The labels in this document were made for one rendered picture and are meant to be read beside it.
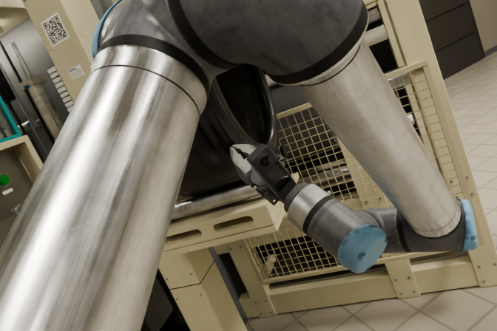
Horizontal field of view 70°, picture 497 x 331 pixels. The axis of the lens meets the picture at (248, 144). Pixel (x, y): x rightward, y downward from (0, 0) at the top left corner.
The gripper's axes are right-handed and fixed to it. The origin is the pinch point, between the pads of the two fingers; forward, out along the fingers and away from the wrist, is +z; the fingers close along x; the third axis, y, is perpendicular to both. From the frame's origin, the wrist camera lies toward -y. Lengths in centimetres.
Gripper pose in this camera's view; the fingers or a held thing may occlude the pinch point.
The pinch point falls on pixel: (234, 148)
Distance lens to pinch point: 82.0
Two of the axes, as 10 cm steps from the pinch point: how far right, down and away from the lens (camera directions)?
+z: -6.6, -4.7, 5.9
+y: 3.2, 5.3, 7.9
